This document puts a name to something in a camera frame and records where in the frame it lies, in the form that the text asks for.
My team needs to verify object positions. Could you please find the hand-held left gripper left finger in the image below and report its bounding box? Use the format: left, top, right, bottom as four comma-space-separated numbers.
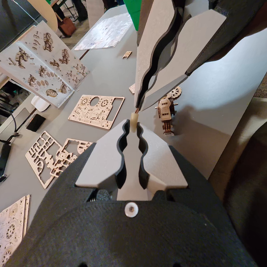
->
75, 119, 128, 190

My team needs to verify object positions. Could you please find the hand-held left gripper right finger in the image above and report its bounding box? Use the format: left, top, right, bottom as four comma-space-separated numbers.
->
136, 122, 188, 191

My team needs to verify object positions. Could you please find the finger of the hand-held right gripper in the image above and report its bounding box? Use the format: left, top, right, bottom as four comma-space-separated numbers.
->
134, 0, 184, 109
138, 9, 227, 111

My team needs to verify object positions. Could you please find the cream wax stick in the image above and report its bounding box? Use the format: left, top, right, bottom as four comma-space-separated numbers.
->
130, 113, 138, 133

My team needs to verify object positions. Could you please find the assembled wooden vehicle model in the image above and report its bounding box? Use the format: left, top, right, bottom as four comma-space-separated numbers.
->
155, 86, 182, 137

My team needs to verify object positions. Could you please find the grey desk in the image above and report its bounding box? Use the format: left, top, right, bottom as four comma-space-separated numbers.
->
0, 8, 267, 230

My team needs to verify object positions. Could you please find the green plastic bin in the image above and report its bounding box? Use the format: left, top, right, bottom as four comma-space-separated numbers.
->
123, 0, 144, 31

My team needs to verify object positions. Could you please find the clear plastic sleeve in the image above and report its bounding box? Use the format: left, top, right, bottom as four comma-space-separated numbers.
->
74, 13, 134, 51

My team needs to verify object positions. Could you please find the wooden parts sheet round hole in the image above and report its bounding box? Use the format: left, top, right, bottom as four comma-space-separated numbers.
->
68, 94, 125, 130

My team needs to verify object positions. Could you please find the wooden parts sheet mostly empty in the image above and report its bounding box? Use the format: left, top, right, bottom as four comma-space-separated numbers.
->
25, 131, 72, 189

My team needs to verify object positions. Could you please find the white rounded device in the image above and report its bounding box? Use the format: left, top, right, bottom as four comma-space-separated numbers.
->
31, 95, 51, 112

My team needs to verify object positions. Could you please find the brown bag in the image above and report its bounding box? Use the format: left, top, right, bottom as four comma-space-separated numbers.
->
57, 17, 76, 38

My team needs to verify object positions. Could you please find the white table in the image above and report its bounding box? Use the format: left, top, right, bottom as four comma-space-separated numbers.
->
0, 95, 39, 136

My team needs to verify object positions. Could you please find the pale wooden chair back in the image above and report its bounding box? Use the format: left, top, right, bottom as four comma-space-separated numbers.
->
27, 0, 58, 33

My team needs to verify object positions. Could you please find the stack of wooden sheets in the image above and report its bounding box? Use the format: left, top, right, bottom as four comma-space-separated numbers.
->
0, 194, 31, 258

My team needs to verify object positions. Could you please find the open instruction booklet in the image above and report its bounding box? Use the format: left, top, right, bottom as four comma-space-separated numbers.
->
0, 20, 90, 108

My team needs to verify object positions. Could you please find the black cable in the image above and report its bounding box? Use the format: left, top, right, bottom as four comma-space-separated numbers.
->
7, 111, 21, 138

